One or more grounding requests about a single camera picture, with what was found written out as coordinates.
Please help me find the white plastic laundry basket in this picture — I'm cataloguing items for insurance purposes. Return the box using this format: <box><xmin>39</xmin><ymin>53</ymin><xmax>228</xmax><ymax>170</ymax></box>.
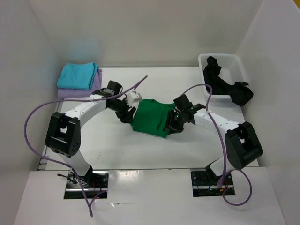
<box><xmin>198</xmin><ymin>53</ymin><xmax>248</xmax><ymax>102</ymax></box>

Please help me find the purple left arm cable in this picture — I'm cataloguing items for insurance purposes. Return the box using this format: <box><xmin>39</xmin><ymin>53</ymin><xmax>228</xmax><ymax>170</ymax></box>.
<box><xmin>24</xmin><ymin>75</ymin><xmax>148</xmax><ymax>218</ymax></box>

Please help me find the aluminium table edge rail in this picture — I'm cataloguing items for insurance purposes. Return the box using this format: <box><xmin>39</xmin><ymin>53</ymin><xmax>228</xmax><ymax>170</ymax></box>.
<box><xmin>45</xmin><ymin>81</ymin><xmax>205</xmax><ymax>176</ymax></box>

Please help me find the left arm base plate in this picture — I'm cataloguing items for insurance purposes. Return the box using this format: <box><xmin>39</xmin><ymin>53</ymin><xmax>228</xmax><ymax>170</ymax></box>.
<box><xmin>63</xmin><ymin>172</ymin><xmax>109</xmax><ymax>200</ymax></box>

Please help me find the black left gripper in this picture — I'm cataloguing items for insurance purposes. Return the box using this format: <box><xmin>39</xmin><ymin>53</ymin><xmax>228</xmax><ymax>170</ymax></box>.
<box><xmin>108</xmin><ymin>97</ymin><xmax>135</xmax><ymax>124</ymax></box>

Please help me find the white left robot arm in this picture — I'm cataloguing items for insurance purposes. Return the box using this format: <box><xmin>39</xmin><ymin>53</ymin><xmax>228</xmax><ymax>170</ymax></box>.
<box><xmin>45</xmin><ymin>81</ymin><xmax>136</xmax><ymax>188</ymax></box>

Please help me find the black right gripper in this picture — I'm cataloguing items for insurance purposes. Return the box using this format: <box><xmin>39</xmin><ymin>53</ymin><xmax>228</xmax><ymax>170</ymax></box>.
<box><xmin>163</xmin><ymin>108</ymin><xmax>186</xmax><ymax>134</ymax></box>

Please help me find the black t shirt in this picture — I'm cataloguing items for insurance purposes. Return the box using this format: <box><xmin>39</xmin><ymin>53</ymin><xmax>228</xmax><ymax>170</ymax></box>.
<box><xmin>203</xmin><ymin>56</ymin><xmax>254</xmax><ymax>106</ymax></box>

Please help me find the green t shirt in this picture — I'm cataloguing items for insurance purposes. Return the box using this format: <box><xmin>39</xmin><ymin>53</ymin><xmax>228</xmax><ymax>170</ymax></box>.
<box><xmin>131</xmin><ymin>99</ymin><xmax>175</xmax><ymax>138</ymax></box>

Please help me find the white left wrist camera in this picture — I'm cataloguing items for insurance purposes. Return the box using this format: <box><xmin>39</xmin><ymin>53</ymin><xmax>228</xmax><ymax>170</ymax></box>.
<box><xmin>127</xmin><ymin>91</ymin><xmax>142</xmax><ymax>105</ymax></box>

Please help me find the cyan t shirt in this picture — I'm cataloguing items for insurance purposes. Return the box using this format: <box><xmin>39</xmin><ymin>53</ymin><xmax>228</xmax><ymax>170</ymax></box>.
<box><xmin>57</xmin><ymin>62</ymin><xmax>99</xmax><ymax>90</ymax></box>

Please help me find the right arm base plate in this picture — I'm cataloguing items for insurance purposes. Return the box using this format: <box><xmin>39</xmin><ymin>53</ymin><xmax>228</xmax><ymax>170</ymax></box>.
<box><xmin>190</xmin><ymin>168</ymin><xmax>236</xmax><ymax>197</ymax></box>

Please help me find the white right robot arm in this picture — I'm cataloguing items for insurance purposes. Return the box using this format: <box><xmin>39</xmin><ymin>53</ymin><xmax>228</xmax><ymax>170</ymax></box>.
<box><xmin>164</xmin><ymin>94</ymin><xmax>263</xmax><ymax>184</ymax></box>

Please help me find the purple t shirt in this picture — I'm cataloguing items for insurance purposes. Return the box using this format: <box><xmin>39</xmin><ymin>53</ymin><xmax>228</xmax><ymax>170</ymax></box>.
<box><xmin>57</xmin><ymin>68</ymin><xmax>102</xmax><ymax>99</ymax></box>

